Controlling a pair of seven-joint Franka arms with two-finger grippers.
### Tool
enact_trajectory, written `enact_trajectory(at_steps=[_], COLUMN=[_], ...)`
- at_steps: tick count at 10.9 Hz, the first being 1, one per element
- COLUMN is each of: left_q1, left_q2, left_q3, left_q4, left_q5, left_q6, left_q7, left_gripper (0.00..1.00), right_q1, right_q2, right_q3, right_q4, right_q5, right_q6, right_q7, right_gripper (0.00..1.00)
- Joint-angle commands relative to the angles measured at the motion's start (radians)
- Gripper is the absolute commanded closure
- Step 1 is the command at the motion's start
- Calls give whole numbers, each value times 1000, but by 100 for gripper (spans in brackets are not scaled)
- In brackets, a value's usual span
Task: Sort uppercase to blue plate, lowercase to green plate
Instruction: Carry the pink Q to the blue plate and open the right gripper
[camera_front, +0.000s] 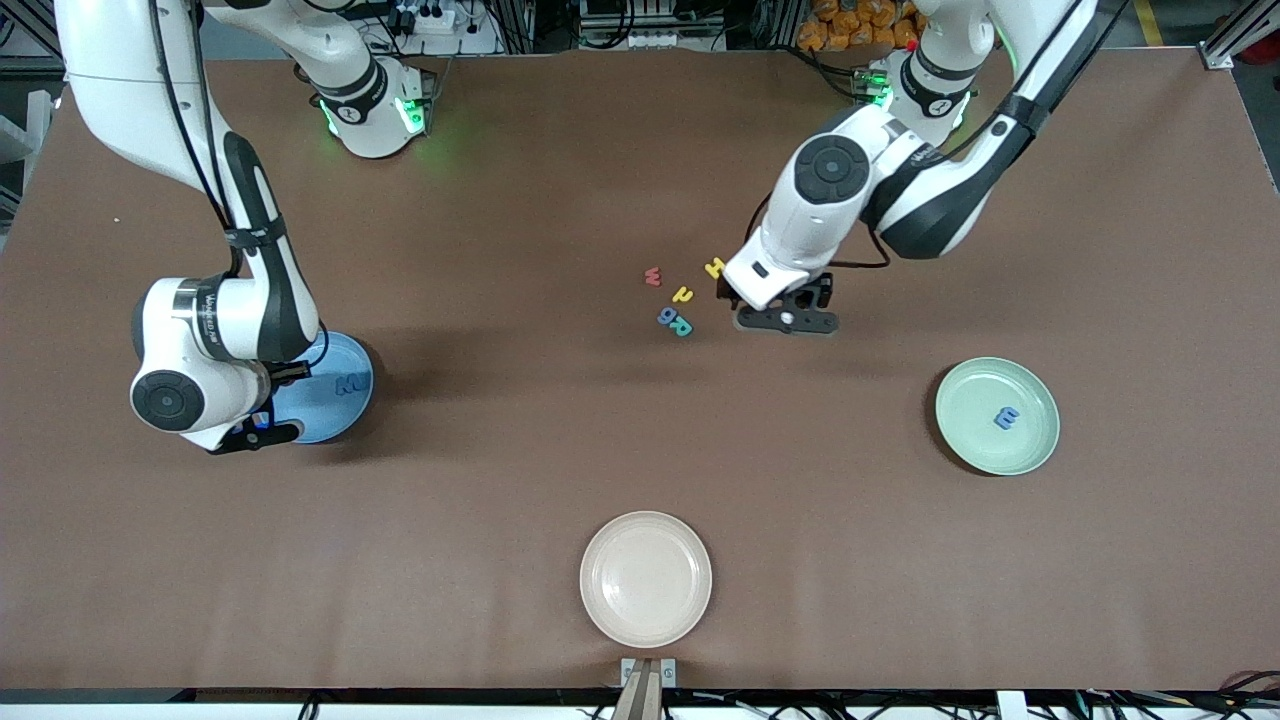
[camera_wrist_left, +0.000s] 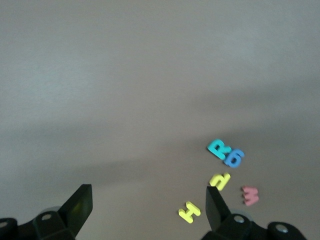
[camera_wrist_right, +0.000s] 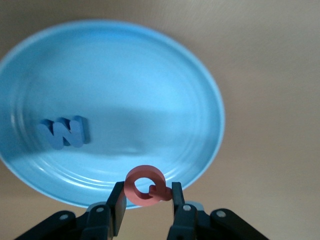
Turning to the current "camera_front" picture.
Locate blue round plate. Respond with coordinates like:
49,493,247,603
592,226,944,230
268,331,375,445

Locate green round plate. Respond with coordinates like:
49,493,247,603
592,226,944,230
935,357,1061,477

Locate beige round plate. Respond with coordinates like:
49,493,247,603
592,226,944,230
579,511,713,649

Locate bag of orange fruits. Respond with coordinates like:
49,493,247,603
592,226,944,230
797,0,926,53

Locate background control equipment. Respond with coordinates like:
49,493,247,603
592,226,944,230
578,0,726,51

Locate white power strip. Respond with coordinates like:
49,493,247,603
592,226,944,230
395,0,459,36

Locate grey metal side frame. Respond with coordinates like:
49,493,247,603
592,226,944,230
0,88,53,236

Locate metal table edge bracket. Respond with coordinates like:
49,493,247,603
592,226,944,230
620,657,678,720

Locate aluminium frame profile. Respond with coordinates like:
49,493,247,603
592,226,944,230
1200,0,1280,71

